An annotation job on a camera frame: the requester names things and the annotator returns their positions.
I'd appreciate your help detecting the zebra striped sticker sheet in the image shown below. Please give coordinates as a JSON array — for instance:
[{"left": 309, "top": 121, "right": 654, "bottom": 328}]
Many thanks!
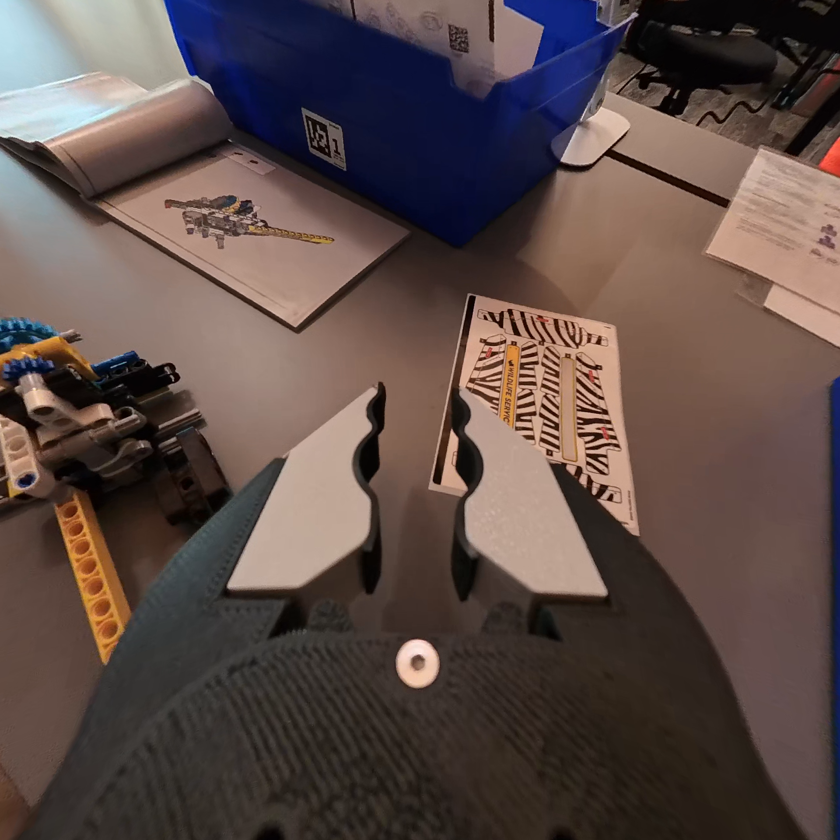
[{"left": 428, "top": 293, "right": 641, "bottom": 537}]

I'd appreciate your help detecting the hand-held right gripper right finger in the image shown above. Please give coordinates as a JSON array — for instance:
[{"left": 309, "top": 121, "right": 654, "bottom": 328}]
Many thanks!
[{"left": 450, "top": 387, "right": 610, "bottom": 632}]

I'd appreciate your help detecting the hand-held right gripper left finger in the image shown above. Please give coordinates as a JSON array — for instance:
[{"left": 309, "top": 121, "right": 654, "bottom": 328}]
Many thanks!
[{"left": 225, "top": 382, "right": 388, "bottom": 618}]

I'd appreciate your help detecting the blue plastic storage bin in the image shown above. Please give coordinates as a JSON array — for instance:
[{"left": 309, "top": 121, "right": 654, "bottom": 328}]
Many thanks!
[{"left": 163, "top": 0, "right": 636, "bottom": 249}]

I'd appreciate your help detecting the blue flat board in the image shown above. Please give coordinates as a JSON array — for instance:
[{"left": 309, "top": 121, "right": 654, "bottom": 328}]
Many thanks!
[{"left": 829, "top": 376, "right": 840, "bottom": 549}]

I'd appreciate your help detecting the black office chair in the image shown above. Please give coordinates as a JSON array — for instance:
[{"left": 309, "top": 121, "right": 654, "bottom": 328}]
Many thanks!
[{"left": 626, "top": 0, "right": 840, "bottom": 114}]

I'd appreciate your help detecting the white cardboard box in bin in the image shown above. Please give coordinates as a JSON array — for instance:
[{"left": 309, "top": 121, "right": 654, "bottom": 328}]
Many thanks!
[{"left": 298, "top": 0, "right": 494, "bottom": 99}]

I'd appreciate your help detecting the laminated printed paper sheet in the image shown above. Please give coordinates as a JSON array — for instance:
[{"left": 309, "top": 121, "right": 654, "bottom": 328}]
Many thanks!
[{"left": 703, "top": 147, "right": 840, "bottom": 316}]

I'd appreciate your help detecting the black coiled cable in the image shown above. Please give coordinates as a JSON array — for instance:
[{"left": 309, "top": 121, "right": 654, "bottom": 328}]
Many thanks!
[{"left": 694, "top": 95, "right": 778, "bottom": 127}]

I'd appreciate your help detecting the lego instruction booklet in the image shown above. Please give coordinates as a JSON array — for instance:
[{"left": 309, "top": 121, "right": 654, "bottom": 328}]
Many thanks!
[{"left": 0, "top": 71, "right": 412, "bottom": 331}]

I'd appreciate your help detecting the plain white paper sheet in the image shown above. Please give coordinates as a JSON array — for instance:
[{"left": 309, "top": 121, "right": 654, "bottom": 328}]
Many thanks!
[{"left": 491, "top": 5, "right": 547, "bottom": 85}]

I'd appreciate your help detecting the partly built lego model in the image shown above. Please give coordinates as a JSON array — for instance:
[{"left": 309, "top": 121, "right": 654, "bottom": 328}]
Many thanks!
[{"left": 0, "top": 317, "right": 232, "bottom": 665}]

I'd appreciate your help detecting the white monitor stand base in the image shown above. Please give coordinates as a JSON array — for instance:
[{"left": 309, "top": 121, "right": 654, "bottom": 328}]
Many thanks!
[{"left": 551, "top": 91, "right": 632, "bottom": 166}]

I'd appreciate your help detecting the white paper in clear sleeve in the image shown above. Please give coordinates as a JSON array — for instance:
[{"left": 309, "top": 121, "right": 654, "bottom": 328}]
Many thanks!
[{"left": 740, "top": 272, "right": 840, "bottom": 349}]

